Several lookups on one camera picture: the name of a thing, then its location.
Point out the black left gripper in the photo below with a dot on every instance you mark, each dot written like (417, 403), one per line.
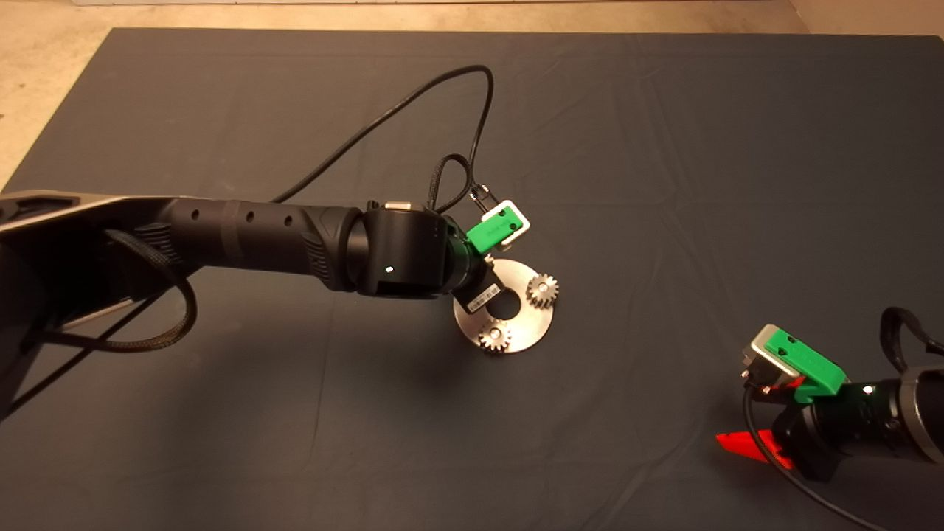
(479, 291)

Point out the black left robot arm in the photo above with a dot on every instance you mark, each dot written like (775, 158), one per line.
(258, 228)

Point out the green right camera mount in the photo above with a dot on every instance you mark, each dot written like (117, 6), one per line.
(811, 365)

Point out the dark grey table cloth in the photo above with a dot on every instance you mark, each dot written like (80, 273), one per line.
(664, 147)

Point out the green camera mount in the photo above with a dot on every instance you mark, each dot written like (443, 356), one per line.
(811, 365)
(493, 230)

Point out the green left camera mount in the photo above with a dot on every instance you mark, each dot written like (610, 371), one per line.
(493, 230)

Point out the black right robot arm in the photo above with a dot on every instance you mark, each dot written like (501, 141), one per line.
(925, 413)

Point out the small steel planetary gear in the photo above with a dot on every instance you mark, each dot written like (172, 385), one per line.
(495, 335)
(543, 291)

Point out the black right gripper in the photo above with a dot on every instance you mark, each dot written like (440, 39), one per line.
(833, 431)

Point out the round steel carrier plate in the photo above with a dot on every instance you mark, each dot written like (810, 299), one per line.
(529, 328)

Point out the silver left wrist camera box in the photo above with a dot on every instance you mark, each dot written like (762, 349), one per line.
(521, 220)

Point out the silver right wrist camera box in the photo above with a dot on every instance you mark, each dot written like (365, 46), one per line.
(763, 350)

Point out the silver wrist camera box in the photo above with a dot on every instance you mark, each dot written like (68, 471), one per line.
(521, 220)
(763, 350)

